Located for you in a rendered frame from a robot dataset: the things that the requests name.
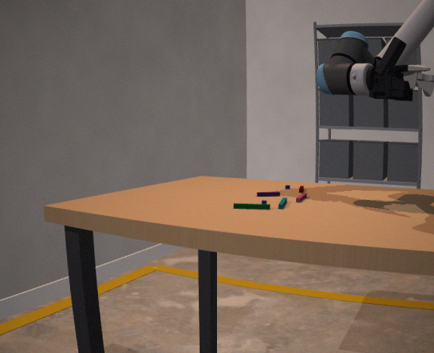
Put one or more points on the turquoise rod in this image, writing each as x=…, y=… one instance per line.
x=282, y=203

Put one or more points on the purple rod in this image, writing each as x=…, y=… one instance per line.
x=262, y=194

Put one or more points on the pink rod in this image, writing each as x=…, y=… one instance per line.
x=301, y=197

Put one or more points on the green rod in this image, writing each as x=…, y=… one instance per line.
x=252, y=206

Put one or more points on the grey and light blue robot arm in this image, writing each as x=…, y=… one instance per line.
x=345, y=74

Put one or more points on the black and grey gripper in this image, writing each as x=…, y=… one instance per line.
x=395, y=83

